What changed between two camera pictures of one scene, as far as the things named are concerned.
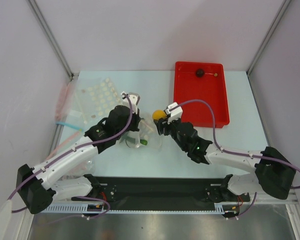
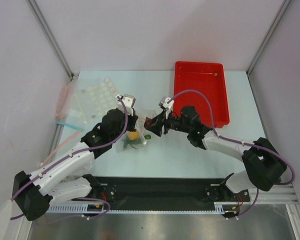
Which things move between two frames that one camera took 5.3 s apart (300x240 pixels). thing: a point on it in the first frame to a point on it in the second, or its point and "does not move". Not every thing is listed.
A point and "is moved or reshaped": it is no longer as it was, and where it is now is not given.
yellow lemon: [158, 114] is moved or reshaped
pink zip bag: [61, 105] does not move
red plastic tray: [211, 87] does not move
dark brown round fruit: [200, 73] to [147, 122]
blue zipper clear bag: [75, 119] does not move
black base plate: [160, 193] does not move
